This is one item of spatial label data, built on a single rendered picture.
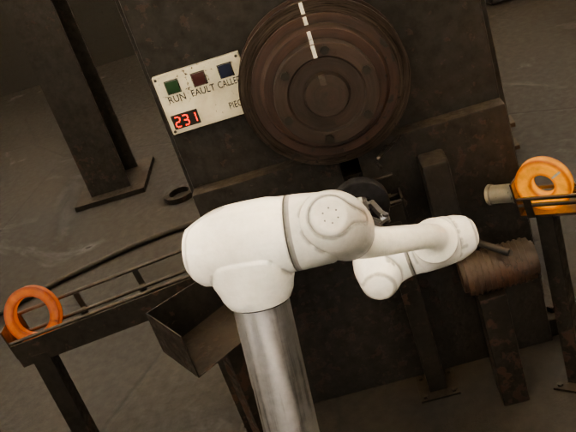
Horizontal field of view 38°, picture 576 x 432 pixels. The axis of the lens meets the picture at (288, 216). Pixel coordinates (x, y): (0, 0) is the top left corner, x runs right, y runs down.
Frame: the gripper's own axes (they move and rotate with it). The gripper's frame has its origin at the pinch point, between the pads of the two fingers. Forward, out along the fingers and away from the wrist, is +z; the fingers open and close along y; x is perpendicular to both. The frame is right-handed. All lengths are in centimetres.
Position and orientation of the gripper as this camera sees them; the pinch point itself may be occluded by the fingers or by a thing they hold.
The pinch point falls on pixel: (359, 200)
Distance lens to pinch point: 224.4
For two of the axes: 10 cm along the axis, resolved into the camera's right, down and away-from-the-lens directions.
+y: 9.6, -2.7, -1.1
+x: -2.9, -8.3, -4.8
